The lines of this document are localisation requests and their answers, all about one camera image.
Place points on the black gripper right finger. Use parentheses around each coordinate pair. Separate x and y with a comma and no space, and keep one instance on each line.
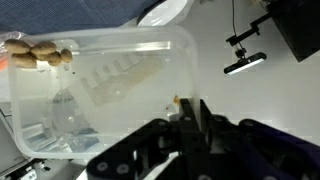
(253,146)

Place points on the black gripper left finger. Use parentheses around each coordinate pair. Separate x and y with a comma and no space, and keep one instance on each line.
(190,140)

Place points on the clear plastic lunchbox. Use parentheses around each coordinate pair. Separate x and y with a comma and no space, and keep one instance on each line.
(150,83)

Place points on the large white plate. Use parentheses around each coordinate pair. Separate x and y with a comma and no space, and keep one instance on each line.
(163,13)

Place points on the brown snack piece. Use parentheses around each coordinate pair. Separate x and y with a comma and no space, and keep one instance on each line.
(55,59)
(66,55)
(16,46)
(24,61)
(43,47)

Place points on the dark blue cloth placemat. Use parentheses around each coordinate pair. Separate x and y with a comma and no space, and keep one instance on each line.
(66,15)

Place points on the clear bag of orange snacks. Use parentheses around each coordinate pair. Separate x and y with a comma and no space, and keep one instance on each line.
(2,62)

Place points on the black stereo camera bar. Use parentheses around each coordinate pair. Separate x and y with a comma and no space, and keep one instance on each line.
(245,64)

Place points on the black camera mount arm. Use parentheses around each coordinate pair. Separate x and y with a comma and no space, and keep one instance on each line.
(248,31)

